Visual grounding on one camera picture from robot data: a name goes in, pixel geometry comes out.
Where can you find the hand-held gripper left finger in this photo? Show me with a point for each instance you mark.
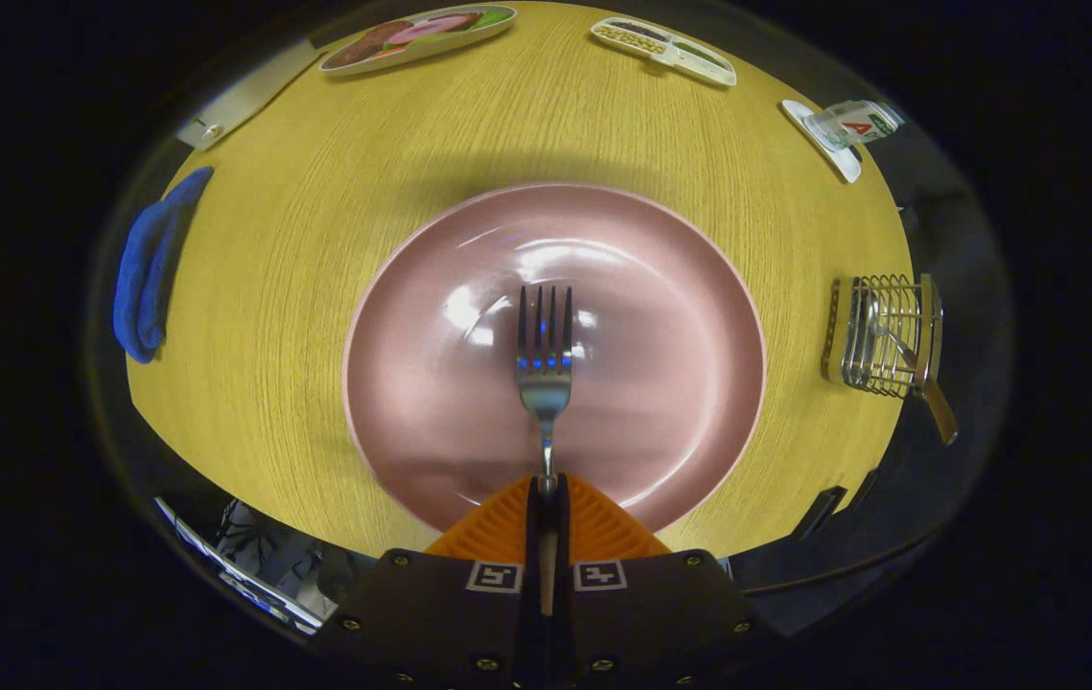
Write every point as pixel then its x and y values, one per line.
pixel 531 546

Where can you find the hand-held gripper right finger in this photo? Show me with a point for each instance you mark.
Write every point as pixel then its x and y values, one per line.
pixel 565 546

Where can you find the pink round plate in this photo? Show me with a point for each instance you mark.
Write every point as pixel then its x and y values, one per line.
pixel 661 383

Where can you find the blue folded towel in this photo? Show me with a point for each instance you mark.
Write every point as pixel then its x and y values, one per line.
pixel 148 278

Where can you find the white square coaster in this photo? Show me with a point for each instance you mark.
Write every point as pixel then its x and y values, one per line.
pixel 838 158

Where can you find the white round food plate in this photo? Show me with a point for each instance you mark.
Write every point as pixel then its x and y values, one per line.
pixel 450 46

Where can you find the white divided grain dish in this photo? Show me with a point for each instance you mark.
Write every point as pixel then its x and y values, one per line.
pixel 661 48

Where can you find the white drink bottle green label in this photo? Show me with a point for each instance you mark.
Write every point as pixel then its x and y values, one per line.
pixel 852 125

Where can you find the pink round ham slice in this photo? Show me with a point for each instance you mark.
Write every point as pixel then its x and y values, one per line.
pixel 430 29

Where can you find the large brown meat piece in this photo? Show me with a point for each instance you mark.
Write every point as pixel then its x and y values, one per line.
pixel 368 43

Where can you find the green vegetable leaf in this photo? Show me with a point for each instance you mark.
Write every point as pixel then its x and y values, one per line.
pixel 493 16

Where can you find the white toaster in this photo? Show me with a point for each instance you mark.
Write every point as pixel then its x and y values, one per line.
pixel 239 101

